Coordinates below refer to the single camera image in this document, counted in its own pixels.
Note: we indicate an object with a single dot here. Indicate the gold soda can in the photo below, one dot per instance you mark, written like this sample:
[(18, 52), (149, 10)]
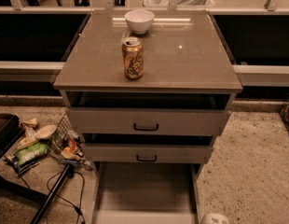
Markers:
[(133, 57)]

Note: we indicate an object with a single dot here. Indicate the yellow snack bag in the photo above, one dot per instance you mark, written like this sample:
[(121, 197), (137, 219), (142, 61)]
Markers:
[(26, 142)]

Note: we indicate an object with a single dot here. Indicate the white ceramic bowl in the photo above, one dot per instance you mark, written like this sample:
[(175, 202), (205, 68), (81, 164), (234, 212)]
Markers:
[(139, 20)]

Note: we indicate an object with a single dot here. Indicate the grey drawer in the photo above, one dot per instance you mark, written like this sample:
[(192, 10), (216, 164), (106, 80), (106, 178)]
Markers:
[(146, 193), (147, 153), (148, 121)]

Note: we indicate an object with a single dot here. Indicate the wire basket on floor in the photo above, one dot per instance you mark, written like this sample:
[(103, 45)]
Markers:
[(66, 148)]

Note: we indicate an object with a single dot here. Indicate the small white dish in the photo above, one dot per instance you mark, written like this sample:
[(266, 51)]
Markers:
[(45, 132)]

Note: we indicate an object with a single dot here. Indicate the black wire basket right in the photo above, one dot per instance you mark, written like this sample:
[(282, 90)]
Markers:
[(284, 113)]

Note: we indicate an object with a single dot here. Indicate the black case on floor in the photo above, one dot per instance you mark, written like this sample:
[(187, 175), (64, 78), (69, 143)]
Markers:
[(10, 132)]

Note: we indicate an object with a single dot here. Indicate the black tripod pole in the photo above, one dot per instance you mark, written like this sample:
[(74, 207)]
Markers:
[(67, 170)]

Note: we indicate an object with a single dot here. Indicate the green snack bag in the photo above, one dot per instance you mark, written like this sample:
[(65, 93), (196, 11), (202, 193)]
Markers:
[(32, 152)]

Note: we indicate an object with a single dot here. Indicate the grey drawer cabinet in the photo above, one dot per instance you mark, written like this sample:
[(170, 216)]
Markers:
[(185, 68)]

